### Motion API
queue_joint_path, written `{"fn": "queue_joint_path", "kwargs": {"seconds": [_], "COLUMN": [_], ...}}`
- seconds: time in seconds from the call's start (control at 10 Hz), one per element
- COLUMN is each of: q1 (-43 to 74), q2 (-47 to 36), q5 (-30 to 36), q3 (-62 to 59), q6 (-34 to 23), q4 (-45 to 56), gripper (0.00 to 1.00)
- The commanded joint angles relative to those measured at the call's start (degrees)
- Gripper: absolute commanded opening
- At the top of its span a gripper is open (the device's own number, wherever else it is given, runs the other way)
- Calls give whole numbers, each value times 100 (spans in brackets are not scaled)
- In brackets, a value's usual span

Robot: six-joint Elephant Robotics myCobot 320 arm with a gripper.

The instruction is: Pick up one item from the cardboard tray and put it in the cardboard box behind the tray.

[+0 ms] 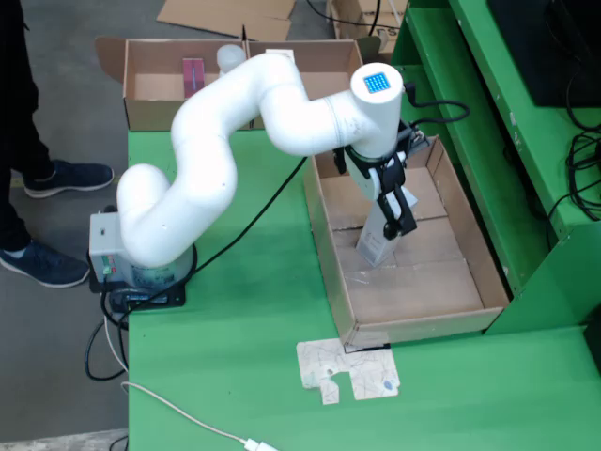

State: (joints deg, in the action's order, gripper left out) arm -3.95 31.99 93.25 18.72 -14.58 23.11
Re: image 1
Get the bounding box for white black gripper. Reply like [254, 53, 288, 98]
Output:
[331, 143, 418, 241]

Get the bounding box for white d'Alba carton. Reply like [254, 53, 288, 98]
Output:
[355, 186, 420, 270]

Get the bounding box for grey robot base box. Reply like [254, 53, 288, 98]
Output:
[87, 210, 198, 288]

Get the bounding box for shallow cardboard tray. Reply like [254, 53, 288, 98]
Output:
[302, 134, 512, 351]

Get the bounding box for printed brown cardboard box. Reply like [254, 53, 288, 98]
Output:
[328, 0, 409, 54]

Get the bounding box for pink slim box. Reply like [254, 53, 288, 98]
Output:
[181, 57, 207, 100]

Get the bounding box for flat cardboard sheet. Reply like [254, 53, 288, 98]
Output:
[156, 0, 297, 41]

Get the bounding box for divided cardboard box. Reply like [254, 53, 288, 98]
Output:
[95, 36, 382, 132]

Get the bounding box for green metal rack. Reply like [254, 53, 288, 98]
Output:
[391, 0, 601, 337]

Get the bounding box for white scribbled paper patch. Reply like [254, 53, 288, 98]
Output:
[295, 337, 402, 406]

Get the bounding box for white plastic bottle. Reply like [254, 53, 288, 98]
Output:
[215, 44, 248, 76]

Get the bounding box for black monitor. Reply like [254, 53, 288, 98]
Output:
[486, 0, 601, 108]

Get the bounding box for dark blue sneaker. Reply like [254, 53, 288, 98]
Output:
[23, 159, 116, 199]
[0, 240, 91, 288]

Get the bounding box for black trouser leg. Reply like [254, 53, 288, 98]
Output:
[0, 154, 33, 253]
[0, 0, 55, 178]

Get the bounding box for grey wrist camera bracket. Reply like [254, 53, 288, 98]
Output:
[397, 119, 431, 163]

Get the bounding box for long black table cable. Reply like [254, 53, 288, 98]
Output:
[108, 157, 311, 320]

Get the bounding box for black looped wrist cable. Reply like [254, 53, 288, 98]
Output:
[402, 82, 471, 128]

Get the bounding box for loose black floor cable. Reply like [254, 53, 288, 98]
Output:
[305, 0, 334, 21]

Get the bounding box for black cable tangle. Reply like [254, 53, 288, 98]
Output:
[547, 55, 601, 222]

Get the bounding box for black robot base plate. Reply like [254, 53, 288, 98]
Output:
[88, 274, 188, 311]

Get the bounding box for white cable with adapter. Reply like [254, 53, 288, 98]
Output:
[120, 381, 279, 451]

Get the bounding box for thin white cable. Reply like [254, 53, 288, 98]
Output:
[102, 317, 131, 375]

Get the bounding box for black looped floor cable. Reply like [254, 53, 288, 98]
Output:
[84, 300, 131, 382]

